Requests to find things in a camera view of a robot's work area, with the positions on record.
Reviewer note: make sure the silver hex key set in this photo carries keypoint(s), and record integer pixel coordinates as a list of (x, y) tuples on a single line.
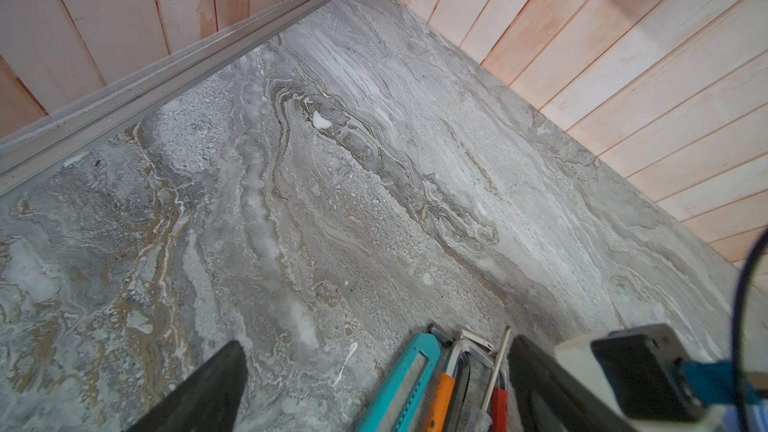
[(462, 351)]

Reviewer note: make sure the red handled screwdriver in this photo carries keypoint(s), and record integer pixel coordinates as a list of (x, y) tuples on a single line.
[(493, 411)]

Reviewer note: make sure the aluminium frame rail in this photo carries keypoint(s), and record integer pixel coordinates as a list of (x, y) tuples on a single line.
[(76, 72)]

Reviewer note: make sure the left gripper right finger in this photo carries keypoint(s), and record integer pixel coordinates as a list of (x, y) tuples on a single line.
[(550, 399)]

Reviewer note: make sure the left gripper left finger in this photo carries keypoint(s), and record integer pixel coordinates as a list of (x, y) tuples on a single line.
[(208, 400)]

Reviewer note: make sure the teal utility knife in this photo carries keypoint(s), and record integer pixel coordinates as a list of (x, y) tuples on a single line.
[(398, 399)]

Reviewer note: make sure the orange handled tool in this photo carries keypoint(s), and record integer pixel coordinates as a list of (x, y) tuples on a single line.
[(438, 410)]

